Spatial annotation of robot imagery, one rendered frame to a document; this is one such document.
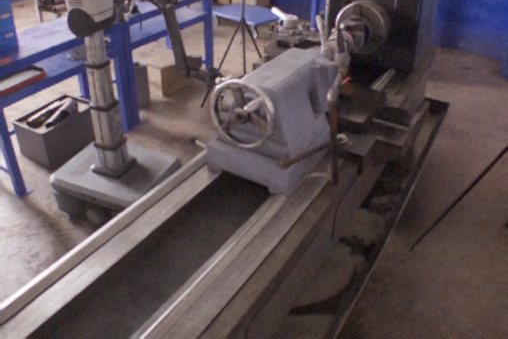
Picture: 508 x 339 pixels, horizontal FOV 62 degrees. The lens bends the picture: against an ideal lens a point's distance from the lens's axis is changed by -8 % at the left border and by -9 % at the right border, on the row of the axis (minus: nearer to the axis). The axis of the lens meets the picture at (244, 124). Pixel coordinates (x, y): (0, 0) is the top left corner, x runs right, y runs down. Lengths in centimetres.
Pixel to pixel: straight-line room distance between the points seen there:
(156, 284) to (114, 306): 14
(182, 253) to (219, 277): 26
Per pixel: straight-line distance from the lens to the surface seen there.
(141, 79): 383
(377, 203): 218
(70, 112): 336
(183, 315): 113
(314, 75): 157
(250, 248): 127
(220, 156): 150
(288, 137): 142
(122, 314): 130
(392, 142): 172
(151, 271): 138
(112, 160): 258
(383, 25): 220
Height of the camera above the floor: 172
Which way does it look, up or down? 29 degrees down
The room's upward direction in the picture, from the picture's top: straight up
